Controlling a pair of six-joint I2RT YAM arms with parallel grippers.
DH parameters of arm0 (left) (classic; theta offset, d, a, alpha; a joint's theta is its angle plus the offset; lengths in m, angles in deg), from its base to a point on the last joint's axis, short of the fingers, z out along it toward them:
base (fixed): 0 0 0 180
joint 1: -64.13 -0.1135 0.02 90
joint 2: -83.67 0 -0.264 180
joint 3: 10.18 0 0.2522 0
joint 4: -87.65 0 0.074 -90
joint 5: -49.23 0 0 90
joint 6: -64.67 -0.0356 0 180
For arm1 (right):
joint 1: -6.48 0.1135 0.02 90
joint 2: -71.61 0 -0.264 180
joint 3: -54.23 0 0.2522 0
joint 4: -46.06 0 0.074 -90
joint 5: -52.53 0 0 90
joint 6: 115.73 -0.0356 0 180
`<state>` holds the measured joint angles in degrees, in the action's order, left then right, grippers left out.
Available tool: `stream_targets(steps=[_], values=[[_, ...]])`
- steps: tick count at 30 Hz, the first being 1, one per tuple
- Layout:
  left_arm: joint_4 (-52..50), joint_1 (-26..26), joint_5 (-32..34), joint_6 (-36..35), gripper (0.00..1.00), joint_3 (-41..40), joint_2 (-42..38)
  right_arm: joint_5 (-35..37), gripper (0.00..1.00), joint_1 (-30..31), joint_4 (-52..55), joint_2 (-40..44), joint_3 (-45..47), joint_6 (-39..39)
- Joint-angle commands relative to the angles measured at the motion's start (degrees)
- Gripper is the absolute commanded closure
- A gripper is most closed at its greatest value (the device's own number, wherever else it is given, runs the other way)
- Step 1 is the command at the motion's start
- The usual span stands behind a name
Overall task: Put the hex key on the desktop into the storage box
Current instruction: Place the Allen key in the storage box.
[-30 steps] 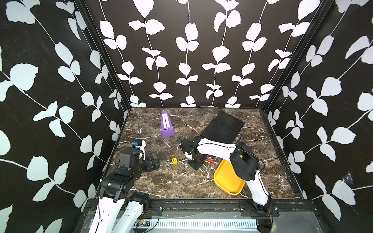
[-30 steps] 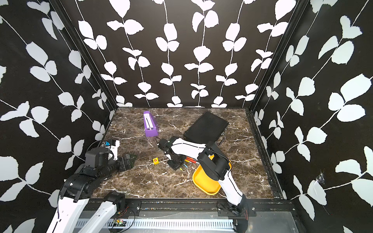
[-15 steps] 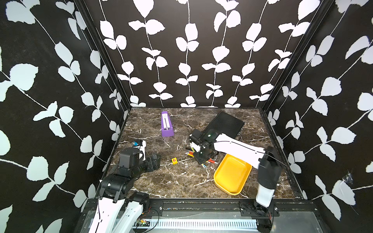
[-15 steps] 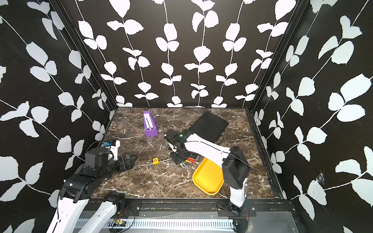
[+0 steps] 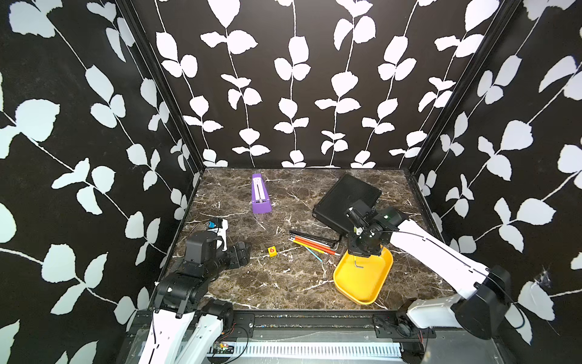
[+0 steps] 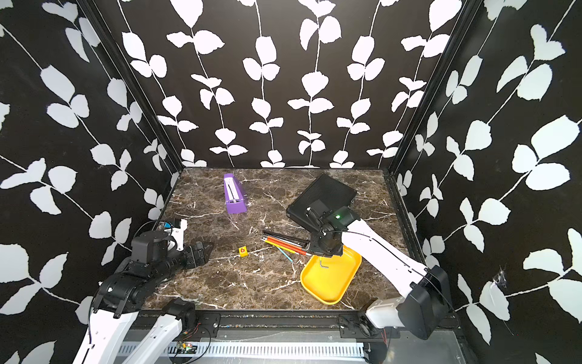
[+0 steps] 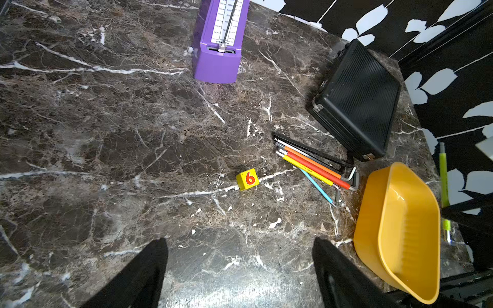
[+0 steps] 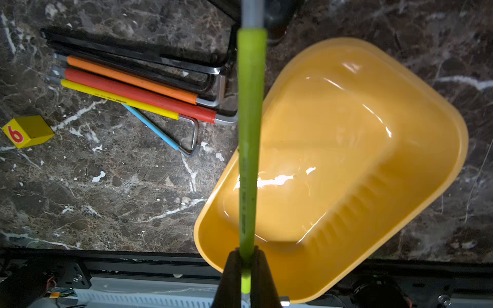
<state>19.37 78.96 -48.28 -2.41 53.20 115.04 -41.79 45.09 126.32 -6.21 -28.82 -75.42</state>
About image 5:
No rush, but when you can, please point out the yellow-green hex key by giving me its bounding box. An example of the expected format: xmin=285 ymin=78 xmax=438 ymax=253
xmin=292 ymin=240 xmax=335 ymax=256

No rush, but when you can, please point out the teal hex key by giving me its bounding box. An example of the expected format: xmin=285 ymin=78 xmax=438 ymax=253
xmin=306 ymin=247 xmax=323 ymax=264

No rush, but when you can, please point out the orange hex key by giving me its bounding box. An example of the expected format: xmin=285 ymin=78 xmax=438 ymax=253
xmin=290 ymin=235 xmax=336 ymax=250

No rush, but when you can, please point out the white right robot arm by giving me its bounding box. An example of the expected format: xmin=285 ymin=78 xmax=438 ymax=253
xmin=344 ymin=200 xmax=513 ymax=340

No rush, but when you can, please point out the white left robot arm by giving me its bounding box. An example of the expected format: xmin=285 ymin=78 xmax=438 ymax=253
xmin=139 ymin=231 xmax=252 ymax=363

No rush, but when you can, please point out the black hex key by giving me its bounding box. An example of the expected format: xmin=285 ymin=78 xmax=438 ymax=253
xmin=289 ymin=231 xmax=342 ymax=244

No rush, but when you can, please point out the yellow plastic storage tray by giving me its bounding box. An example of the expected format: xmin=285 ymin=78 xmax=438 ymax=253
xmin=333 ymin=247 xmax=393 ymax=305

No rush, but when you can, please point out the black ribbed carrying case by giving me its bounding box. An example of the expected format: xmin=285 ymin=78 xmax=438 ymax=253
xmin=312 ymin=174 xmax=382 ymax=235

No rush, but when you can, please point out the purple metronome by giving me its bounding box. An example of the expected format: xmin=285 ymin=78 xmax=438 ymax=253
xmin=251 ymin=174 xmax=272 ymax=215

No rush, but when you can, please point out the small green circuit board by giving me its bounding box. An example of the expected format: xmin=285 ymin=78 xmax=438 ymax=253
xmin=213 ymin=343 xmax=236 ymax=356

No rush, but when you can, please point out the white ribbed strip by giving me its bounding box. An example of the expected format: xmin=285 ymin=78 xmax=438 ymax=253
xmin=207 ymin=342 xmax=403 ymax=360

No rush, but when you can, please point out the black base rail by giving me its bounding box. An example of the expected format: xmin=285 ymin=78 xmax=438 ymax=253
xmin=126 ymin=310 xmax=497 ymax=351

